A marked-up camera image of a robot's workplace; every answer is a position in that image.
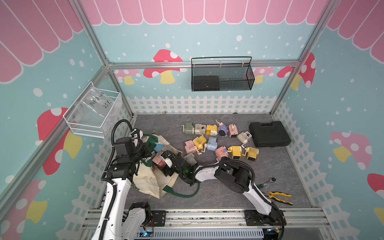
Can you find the mint green pencil sharpener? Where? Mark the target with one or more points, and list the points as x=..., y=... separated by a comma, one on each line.
x=190, y=159

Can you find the black box in basket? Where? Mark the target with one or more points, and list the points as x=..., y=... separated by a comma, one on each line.
x=205, y=83

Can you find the pink clear-drawer pencil sharpener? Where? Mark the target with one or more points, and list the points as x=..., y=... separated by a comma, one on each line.
x=158, y=160

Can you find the yellow black pencil sharpener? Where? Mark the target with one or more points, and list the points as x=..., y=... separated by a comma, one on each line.
x=251, y=153

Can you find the light blue pencil sharpener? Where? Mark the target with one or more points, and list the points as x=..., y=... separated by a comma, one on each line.
x=159, y=147

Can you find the black plastic tool case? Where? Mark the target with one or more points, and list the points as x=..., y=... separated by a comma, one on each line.
x=271, y=134

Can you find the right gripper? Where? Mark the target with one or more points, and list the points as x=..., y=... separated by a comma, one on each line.
x=165, y=170

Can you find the black wire mesh basket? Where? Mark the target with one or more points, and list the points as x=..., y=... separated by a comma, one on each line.
x=235, y=73

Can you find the clear wall bin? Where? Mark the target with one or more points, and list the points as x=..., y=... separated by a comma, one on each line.
x=94, y=112

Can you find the cream crank pencil sharpener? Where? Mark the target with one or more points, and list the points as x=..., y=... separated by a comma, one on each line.
x=244, y=137

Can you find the blue grey pencil sharpener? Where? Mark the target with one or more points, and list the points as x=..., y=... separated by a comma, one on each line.
x=211, y=144

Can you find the purple pencil sharpener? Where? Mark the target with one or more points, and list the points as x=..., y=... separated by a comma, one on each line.
x=222, y=129

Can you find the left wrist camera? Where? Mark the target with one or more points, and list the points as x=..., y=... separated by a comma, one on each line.
x=137, y=136

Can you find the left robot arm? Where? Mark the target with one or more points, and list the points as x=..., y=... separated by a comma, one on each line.
x=128, y=150

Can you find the beige pencil sharpener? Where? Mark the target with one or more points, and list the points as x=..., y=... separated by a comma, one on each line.
x=200, y=129

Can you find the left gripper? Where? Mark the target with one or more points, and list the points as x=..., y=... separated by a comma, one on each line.
x=145, y=147

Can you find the yellow crank pencil sharpener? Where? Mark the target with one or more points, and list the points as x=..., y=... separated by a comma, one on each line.
x=200, y=144

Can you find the cream canvas tote bag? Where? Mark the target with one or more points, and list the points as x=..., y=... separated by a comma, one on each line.
x=151, y=181

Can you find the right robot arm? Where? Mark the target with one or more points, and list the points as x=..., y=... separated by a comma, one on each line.
x=235, y=175

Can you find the yellow handled pliers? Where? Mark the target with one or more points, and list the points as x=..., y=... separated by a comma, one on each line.
x=276, y=197

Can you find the pink boxy pencil sharpener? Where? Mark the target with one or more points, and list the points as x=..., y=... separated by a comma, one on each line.
x=190, y=147

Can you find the yellow white pencil sharpener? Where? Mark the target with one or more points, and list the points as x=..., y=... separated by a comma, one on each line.
x=235, y=152

